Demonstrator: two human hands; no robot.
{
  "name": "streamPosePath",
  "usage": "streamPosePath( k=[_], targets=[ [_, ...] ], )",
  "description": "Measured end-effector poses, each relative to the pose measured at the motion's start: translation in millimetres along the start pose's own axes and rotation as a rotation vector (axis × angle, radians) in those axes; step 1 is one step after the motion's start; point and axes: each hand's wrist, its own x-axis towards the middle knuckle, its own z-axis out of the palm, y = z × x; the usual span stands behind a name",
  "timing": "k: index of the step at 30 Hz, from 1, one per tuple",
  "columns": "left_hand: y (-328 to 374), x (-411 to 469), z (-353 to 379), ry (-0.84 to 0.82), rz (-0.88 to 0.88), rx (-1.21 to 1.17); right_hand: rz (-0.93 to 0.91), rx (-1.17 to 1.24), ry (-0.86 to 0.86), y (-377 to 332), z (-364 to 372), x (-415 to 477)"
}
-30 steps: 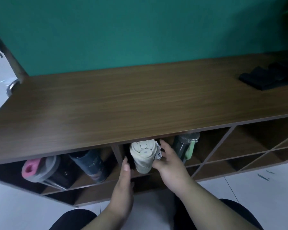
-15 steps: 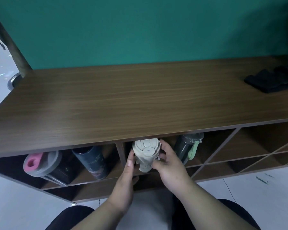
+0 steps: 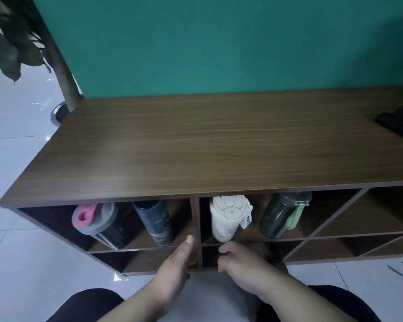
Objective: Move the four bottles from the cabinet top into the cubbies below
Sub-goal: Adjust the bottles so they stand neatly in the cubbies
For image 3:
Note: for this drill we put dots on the large-leaf potted tree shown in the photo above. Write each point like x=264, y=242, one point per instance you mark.
x=62, y=70

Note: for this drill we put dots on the black bottle pink grey lid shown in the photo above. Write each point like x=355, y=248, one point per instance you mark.
x=100, y=219

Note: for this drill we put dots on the person's left hand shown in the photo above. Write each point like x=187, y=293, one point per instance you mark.
x=174, y=274

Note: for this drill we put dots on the dark green bottle grey cap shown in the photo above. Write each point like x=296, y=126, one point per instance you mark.
x=278, y=214

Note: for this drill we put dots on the brown wooden cabinet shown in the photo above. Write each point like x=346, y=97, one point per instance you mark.
x=205, y=140

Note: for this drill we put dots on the black folded cloth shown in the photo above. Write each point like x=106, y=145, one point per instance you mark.
x=399, y=120

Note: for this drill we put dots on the grey ceramic plant pot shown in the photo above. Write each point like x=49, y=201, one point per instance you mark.
x=57, y=113

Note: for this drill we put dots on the person's right hand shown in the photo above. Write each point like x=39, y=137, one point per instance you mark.
x=252, y=271

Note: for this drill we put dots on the dark blue thermos bottle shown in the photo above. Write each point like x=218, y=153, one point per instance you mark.
x=154, y=221

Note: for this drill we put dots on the person's black trousers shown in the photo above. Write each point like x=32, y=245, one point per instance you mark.
x=87, y=305

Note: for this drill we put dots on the cream white tumbler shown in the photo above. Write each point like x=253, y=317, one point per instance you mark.
x=225, y=221

